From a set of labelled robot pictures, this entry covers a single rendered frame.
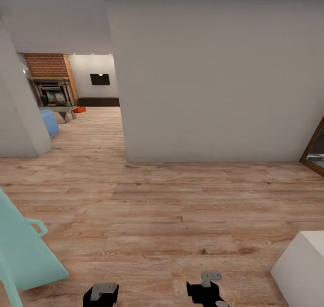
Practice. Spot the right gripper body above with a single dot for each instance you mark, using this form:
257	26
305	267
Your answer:
199	292

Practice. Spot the coffee table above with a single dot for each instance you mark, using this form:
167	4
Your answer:
62	111

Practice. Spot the cabinet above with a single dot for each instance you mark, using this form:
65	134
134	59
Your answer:
92	102

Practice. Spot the sofa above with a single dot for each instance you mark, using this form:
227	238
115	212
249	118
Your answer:
50	122

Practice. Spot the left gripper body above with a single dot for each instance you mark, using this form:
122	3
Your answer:
104	301

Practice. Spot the storage box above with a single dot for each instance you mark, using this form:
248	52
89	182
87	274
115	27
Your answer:
80	109

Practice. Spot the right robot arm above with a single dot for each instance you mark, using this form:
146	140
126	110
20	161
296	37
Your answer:
207	293

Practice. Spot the wood fireplace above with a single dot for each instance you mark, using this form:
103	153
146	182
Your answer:
53	93

